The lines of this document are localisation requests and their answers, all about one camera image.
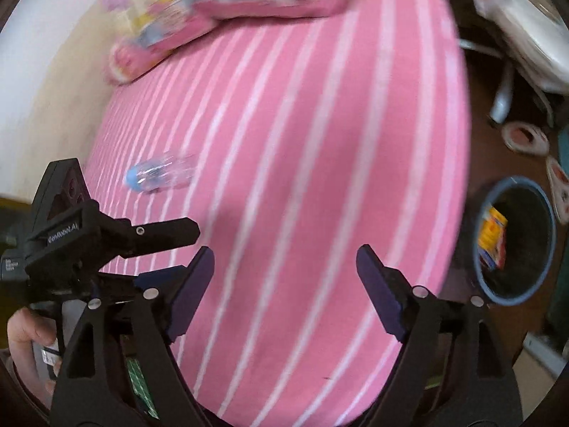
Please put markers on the clear plastic bottle blue label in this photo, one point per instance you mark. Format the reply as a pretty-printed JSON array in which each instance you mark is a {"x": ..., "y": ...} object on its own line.
[{"x": 164, "y": 173}]

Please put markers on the blue round waste bin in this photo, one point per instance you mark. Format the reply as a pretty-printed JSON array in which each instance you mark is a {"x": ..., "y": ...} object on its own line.
[{"x": 529, "y": 240}]

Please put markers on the person's left hand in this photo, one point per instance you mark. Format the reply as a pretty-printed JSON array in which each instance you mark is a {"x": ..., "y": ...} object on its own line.
[{"x": 24, "y": 338}]

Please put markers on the green patterned cloth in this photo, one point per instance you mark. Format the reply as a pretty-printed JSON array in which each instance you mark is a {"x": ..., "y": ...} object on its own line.
[{"x": 142, "y": 382}]

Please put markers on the pink striped bed sheet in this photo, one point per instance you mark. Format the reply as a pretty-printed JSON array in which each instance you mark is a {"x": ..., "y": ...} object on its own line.
[{"x": 311, "y": 164}]

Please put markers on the orange yellow small box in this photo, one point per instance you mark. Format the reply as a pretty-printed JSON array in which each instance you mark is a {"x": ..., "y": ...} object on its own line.
[{"x": 491, "y": 231}]

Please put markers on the grey metal chair base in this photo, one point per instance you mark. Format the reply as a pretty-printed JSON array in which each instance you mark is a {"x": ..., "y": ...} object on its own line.
[{"x": 502, "y": 95}]

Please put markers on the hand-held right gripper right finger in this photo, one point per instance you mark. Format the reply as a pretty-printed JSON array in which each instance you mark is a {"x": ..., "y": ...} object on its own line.
[{"x": 380, "y": 289}]

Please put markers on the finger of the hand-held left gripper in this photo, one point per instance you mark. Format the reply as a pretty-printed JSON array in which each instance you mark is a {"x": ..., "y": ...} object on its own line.
[
  {"x": 155, "y": 278},
  {"x": 164, "y": 233}
]

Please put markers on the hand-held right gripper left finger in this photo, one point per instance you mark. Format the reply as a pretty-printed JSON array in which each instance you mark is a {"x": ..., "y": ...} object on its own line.
[{"x": 193, "y": 293}]

